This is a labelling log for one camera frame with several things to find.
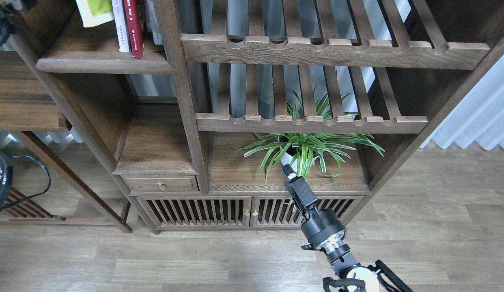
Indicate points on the yellow-green paperback book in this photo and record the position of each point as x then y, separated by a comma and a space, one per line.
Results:
95, 12

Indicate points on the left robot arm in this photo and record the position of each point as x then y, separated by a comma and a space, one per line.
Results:
6, 166

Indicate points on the white curtain right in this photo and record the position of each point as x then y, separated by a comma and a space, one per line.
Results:
478, 118

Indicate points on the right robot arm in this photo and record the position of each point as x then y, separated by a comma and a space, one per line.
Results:
353, 277

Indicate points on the spider plant in white pot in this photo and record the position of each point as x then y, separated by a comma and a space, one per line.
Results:
305, 148

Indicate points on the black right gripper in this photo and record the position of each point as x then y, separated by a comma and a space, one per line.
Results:
323, 229

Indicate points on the large dark wooden bookshelf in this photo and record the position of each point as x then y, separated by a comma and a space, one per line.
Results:
228, 69

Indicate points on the red paperback book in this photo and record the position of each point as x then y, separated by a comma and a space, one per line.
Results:
134, 21

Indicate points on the white lavender paperback book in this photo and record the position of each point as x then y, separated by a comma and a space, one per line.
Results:
121, 26

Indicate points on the wooden side table left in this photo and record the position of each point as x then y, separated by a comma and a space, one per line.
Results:
26, 108

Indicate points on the upright books on shelf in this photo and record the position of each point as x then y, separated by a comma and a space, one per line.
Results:
152, 22

